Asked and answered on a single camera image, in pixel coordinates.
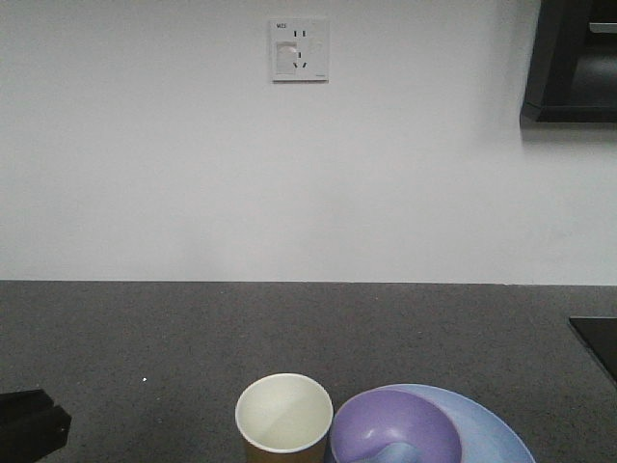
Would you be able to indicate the white wall socket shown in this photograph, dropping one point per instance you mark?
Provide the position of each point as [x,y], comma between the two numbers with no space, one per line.
[299,49]

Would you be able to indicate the purple plastic bowl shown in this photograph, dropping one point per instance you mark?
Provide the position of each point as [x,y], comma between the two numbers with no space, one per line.
[367,422]

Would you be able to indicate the light blue plastic spoon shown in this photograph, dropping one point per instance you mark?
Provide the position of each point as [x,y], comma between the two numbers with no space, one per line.
[398,452]

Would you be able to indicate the brown paper cup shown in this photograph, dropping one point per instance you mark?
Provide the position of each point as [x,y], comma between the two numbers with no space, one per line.
[284,417]

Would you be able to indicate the blue plastic plate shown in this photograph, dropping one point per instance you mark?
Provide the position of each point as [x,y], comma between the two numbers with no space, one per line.
[484,436]

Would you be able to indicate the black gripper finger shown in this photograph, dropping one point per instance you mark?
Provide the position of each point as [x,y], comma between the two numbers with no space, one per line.
[32,426]

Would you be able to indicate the black range hood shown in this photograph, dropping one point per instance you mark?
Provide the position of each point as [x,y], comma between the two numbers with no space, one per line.
[572,71]

